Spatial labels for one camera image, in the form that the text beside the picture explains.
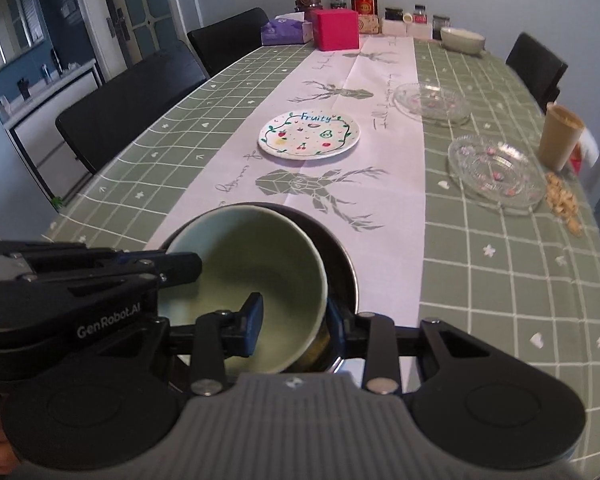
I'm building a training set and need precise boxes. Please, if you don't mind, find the orange steel bowl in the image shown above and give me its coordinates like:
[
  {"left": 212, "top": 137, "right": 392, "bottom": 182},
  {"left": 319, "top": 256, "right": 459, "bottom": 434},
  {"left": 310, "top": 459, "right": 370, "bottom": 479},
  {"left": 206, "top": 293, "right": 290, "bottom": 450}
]
[{"left": 157, "top": 200, "right": 361, "bottom": 375}]

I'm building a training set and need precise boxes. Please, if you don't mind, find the green ceramic bowl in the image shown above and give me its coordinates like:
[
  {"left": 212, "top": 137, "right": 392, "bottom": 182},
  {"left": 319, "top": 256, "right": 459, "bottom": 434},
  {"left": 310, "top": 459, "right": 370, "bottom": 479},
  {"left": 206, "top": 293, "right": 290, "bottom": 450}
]
[{"left": 156, "top": 204, "right": 330, "bottom": 375}]

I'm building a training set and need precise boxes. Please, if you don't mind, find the fruity painted white plate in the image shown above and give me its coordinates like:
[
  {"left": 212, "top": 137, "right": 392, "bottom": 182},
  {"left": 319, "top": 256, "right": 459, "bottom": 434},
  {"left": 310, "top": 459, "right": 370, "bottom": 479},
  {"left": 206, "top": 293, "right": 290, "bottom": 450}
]
[{"left": 258, "top": 108, "right": 361, "bottom": 162}]

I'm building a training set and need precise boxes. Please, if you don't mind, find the clear glass plate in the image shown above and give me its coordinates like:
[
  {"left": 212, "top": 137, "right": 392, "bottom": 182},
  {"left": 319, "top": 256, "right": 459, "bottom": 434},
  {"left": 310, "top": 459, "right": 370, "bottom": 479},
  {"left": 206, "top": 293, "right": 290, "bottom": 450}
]
[
  {"left": 393, "top": 82, "right": 470, "bottom": 124},
  {"left": 448, "top": 134, "right": 546, "bottom": 210}
]

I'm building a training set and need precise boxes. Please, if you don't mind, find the white deer table runner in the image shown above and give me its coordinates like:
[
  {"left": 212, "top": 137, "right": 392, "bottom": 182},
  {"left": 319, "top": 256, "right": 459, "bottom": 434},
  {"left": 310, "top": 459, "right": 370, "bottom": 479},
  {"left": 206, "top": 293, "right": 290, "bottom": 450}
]
[{"left": 151, "top": 36, "right": 425, "bottom": 325}]

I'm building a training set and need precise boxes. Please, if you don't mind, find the black chair near left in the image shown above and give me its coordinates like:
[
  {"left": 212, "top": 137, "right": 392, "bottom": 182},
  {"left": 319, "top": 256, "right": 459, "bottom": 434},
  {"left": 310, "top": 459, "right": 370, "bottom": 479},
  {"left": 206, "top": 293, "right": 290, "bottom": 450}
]
[{"left": 55, "top": 40, "right": 207, "bottom": 174}]

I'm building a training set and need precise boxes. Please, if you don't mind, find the black chair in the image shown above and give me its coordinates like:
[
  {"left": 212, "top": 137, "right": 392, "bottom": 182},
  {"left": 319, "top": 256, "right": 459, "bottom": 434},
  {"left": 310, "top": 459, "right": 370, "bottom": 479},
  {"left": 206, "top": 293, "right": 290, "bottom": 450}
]
[
  {"left": 187, "top": 8, "right": 268, "bottom": 77},
  {"left": 505, "top": 32, "right": 568, "bottom": 112},
  {"left": 55, "top": 40, "right": 207, "bottom": 174}
]

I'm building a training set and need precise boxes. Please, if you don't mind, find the green checked tablecloth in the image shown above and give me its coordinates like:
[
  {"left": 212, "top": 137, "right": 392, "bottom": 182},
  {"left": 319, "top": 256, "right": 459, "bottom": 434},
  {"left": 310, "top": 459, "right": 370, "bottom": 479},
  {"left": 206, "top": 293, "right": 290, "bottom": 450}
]
[{"left": 47, "top": 40, "right": 600, "bottom": 477}]

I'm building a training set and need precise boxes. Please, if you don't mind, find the white sideboard cabinet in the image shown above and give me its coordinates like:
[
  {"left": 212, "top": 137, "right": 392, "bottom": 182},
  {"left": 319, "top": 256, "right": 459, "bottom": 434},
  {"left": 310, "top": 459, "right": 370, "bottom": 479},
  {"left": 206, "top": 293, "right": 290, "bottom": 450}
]
[{"left": 4, "top": 60, "right": 102, "bottom": 205}]

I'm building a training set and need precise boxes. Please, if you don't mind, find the black chair far left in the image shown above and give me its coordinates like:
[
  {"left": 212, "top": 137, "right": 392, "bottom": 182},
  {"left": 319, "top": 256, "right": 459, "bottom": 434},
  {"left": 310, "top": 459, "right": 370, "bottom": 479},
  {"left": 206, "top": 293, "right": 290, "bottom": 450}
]
[{"left": 187, "top": 8, "right": 268, "bottom": 77}]

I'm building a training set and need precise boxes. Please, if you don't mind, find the glass panel door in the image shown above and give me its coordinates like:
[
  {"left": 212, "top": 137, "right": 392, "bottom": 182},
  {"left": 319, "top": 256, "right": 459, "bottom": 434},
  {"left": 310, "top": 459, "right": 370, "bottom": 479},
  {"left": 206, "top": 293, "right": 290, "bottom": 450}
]
[{"left": 106, "top": 0, "right": 184, "bottom": 66}]

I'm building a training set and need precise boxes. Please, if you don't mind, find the purple tissue box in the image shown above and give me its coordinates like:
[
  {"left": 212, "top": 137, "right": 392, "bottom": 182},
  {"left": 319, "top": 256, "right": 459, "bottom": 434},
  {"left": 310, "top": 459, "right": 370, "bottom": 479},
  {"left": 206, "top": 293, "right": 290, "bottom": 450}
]
[{"left": 260, "top": 18, "right": 313, "bottom": 47}]

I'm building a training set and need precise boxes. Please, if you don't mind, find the pink square box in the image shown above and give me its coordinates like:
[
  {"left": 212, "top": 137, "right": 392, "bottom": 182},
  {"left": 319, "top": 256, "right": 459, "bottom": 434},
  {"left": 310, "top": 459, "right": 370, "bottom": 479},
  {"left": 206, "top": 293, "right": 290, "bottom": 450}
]
[{"left": 310, "top": 9, "right": 360, "bottom": 51}]

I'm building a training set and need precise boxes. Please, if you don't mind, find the beige paper cup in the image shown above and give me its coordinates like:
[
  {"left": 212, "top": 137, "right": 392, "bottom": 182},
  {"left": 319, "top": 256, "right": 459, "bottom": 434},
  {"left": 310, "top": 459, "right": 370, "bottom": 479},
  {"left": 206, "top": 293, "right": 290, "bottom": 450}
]
[{"left": 536, "top": 103, "right": 585, "bottom": 172}]

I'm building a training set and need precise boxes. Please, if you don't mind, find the brown figurine ornament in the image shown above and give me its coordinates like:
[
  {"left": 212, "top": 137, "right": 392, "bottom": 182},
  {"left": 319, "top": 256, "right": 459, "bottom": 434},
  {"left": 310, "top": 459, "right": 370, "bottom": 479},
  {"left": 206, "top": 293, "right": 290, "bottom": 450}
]
[{"left": 294, "top": 0, "right": 323, "bottom": 22}]

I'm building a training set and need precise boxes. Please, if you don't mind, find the white box at far end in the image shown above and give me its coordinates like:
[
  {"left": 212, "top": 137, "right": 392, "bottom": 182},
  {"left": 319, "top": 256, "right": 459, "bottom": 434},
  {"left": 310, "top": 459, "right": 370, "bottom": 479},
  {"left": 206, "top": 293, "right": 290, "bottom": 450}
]
[{"left": 380, "top": 18, "right": 432, "bottom": 40}]

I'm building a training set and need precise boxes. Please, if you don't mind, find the beige small speaker box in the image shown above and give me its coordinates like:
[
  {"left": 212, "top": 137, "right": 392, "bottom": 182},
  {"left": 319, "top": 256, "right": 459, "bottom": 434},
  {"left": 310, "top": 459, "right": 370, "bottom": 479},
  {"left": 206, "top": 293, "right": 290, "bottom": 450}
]
[{"left": 358, "top": 14, "right": 380, "bottom": 35}]

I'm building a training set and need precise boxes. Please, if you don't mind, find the white cloth on stool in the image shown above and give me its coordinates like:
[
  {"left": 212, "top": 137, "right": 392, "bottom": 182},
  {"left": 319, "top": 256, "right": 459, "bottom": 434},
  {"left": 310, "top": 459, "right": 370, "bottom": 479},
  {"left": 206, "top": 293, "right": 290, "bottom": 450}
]
[{"left": 569, "top": 128, "right": 600, "bottom": 174}]

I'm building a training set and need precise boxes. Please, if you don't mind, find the cream bowl at far end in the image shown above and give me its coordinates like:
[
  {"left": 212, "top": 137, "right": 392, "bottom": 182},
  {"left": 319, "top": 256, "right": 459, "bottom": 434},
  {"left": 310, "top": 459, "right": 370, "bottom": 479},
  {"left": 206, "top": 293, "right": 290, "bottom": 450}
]
[{"left": 440, "top": 27, "right": 486, "bottom": 55}]

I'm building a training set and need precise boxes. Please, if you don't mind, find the dark glass jar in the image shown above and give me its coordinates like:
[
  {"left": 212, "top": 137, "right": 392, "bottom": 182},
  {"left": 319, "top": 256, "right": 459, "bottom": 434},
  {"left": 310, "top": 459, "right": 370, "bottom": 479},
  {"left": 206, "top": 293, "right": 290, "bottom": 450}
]
[{"left": 385, "top": 6, "right": 404, "bottom": 22}]

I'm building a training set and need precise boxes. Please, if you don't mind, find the red label jar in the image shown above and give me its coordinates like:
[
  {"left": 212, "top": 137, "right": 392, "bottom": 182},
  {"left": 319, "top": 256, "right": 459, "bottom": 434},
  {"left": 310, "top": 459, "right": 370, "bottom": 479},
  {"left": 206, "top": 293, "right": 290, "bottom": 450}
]
[{"left": 413, "top": 4, "right": 428, "bottom": 24}]

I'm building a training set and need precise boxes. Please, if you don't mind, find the small glass jar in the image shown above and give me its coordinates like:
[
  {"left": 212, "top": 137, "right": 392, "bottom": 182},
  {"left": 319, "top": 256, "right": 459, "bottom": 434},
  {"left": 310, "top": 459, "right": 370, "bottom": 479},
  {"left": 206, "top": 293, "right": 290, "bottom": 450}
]
[{"left": 431, "top": 14, "right": 451, "bottom": 41}]

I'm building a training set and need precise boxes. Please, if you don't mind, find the black chair right side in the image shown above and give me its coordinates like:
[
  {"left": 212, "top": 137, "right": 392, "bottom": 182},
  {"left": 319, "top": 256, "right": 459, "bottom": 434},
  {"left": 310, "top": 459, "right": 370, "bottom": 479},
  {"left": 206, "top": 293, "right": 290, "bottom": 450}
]
[{"left": 505, "top": 32, "right": 568, "bottom": 112}]

